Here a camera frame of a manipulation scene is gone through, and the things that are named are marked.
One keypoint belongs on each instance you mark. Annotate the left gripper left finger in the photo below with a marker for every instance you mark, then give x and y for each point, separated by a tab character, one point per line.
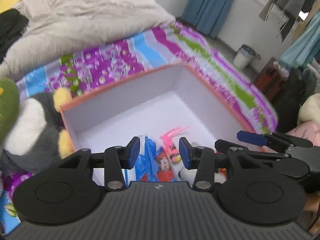
118	158

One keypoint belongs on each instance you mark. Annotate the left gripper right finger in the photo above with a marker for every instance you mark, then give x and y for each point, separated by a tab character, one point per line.
200	158

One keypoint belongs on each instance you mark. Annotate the small panda plush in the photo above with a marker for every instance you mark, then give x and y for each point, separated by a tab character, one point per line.
192	176

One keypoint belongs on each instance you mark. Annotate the blue plastic snack bag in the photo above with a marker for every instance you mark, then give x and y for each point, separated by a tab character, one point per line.
152	164

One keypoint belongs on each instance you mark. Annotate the pink feather toy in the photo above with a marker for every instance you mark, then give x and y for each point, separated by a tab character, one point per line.
169	146

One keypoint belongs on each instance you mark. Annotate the orange cardboard box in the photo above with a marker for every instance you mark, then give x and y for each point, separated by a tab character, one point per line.
144	105

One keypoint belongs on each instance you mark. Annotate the grey white penguin plush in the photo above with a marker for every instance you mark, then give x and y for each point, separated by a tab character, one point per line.
38	138

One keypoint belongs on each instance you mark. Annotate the colourful striped bedsheet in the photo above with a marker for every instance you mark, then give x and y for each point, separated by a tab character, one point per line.
35	208

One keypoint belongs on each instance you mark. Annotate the dark red wooden cabinet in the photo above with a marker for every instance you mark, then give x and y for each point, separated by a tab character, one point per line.
271	80

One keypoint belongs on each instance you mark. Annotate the white trash bin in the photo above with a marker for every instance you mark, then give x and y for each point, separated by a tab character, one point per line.
244	56

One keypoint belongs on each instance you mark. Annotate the green plush massage stick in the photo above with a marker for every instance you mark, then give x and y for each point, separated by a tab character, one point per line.
9	105

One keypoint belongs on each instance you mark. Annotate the grey duvet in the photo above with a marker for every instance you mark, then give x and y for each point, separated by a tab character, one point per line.
60	27

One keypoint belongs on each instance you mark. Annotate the blue curtain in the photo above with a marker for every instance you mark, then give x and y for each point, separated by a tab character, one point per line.
207	16

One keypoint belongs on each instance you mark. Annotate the black clothing pile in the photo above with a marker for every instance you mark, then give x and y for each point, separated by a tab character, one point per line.
12	27

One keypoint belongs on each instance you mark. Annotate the hanging grey clothes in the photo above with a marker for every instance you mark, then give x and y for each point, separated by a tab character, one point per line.
287	2

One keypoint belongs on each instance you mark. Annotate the yellow pillow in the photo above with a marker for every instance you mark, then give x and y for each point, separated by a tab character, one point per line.
7	4

